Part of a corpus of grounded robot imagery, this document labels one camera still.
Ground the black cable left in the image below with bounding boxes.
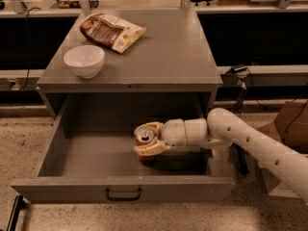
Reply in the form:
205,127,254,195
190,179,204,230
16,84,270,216
19,7,42,90

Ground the red coke can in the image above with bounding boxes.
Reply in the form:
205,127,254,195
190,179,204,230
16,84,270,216
136,128,155,165

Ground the black bar bottom left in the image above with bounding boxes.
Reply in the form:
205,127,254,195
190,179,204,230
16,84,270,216
6,195,25,231

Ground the black stand pole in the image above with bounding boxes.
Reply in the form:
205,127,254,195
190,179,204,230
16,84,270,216
236,145,249,175

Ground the grey open top drawer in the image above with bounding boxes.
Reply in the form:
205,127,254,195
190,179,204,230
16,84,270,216
12,105,234,203

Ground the black power adapter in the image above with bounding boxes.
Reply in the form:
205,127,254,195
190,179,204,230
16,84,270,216
230,64,247,73

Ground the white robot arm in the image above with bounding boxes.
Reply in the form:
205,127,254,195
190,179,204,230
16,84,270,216
134,108,308,202

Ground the grey cabinet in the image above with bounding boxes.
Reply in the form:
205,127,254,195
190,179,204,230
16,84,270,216
38,9,222,128

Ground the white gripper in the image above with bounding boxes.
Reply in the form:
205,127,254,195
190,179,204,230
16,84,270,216
134,119,187,157

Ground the brown chip bag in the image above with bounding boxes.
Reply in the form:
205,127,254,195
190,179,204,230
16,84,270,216
79,13,146,54

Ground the white ceramic bowl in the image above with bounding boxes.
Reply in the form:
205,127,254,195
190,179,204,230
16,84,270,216
64,45,105,78

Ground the black drawer handle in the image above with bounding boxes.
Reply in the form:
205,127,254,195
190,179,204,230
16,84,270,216
105,188,141,202

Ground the cardboard box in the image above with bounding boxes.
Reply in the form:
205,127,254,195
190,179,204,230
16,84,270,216
258,102,308,198

